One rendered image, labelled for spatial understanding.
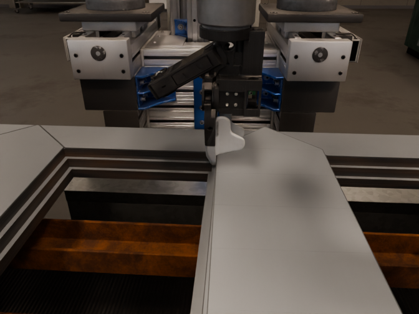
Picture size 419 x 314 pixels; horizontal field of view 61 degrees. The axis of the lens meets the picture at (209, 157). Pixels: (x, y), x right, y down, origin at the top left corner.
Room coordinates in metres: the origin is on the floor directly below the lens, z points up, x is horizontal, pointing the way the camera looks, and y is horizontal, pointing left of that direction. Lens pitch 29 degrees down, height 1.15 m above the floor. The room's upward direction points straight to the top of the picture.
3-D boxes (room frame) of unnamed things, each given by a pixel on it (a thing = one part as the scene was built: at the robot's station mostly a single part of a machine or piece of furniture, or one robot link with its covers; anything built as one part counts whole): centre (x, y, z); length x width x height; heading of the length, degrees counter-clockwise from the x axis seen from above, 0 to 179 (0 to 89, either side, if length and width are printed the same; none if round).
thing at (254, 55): (0.49, -0.03, 1.01); 0.09 x 0.08 x 0.12; 86
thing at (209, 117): (0.47, 0.00, 0.95); 0.05 x 0.02 x 0.09; 176
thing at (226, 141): (0.48, -0.02, 0.91); 0.06 x 0.03 x 0.09; 86
